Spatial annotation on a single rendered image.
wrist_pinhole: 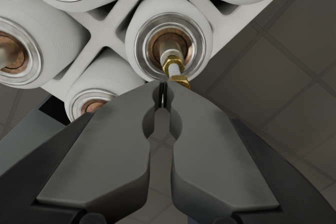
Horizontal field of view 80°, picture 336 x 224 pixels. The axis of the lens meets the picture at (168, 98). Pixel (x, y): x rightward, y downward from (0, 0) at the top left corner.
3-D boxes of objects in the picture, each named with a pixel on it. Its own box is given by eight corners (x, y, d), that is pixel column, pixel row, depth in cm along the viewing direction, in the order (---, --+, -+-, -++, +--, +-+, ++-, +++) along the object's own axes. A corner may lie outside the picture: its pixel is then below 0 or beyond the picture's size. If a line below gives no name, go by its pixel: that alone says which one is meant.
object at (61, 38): (72, 56, 41) (13, 104, 25) (35, 11, 36) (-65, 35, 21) (111, 32, 38) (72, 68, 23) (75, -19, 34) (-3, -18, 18)
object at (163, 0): (126, 5, 35) (104, 30, 20) (175, -24, 33) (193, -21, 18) (153, 52, 40) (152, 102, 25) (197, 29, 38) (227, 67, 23)
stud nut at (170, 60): (159, 60, 18) (159, 64, 17) (176, 51, 17) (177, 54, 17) (169, 77, 19) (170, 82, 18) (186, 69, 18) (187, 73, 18)
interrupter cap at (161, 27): (119, 34, 20) (118, 36, 20) (187, -4, 19) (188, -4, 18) (155, 91, 24) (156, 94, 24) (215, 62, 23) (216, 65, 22)
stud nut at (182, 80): (160, 80, 14) (161, 86, 14) (182, 69, 14) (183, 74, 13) (173, 100, 15) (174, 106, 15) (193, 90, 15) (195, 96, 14)
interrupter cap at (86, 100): (90, 74, 23) (88, 77, 23) (142, 110, 26) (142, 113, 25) (60, 115, 26) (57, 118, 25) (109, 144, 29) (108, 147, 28)
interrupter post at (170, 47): (154, 44, 21) (154, 55, 18) (175, 34, 21) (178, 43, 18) (165, 63, 22) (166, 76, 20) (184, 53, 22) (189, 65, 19)
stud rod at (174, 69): (164, 56, 19) (170, 99, 13) (173, 51, 19) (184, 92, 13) (169, 64, 20) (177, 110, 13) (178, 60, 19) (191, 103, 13)
